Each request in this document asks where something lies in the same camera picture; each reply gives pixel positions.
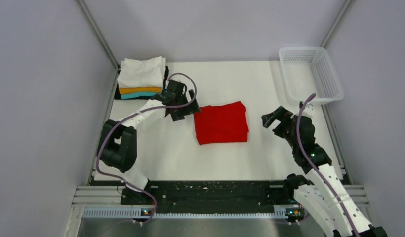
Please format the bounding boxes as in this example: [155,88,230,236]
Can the teal folded t shirt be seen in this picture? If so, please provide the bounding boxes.
[121,92,159,100]

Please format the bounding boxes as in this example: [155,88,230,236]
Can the yellow folded t shirt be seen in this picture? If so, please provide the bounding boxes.
[119,87,163,95]

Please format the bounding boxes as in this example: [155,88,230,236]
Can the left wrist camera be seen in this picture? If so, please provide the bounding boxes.
[165,80,187,98]

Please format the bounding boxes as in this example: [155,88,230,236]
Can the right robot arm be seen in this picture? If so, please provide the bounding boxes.
[261,106,387,237]

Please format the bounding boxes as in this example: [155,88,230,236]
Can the white plastic basket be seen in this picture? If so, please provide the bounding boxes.
[279,46,344,105]

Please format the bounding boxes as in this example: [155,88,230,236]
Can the right corner metal post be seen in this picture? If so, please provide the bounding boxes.
[321,0,356,48]

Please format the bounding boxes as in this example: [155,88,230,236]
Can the corner metal post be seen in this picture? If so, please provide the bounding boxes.
[321,0,356,48]
[75,0,119,70]

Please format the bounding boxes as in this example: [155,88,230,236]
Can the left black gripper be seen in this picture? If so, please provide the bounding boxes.
[171,89,201,121]

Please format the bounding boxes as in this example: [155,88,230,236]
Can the left corner metal post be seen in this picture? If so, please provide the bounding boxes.
[75,0,119,70]

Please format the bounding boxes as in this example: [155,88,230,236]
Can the black folded t shirt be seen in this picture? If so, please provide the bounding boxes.
[114,66,169,100]

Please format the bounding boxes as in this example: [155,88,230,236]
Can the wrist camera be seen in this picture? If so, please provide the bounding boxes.
[298,103,315,119]
[165,80,187,98]

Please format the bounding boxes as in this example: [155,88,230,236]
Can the red t shirt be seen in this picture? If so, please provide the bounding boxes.
[194,101,249,145]

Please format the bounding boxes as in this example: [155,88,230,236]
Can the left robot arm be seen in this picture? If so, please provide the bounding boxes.
[95,89,200,204]

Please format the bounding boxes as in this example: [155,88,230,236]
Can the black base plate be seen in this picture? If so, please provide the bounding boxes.
[121,180,303,214]

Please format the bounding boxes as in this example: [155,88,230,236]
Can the aluminium frame rail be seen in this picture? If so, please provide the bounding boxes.
[71,185,370,220]

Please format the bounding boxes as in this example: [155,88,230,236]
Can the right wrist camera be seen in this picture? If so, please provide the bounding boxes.
[298,103,315,119]

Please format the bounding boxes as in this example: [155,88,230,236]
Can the white folded t shirt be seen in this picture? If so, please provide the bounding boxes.
[117,56,166,88]

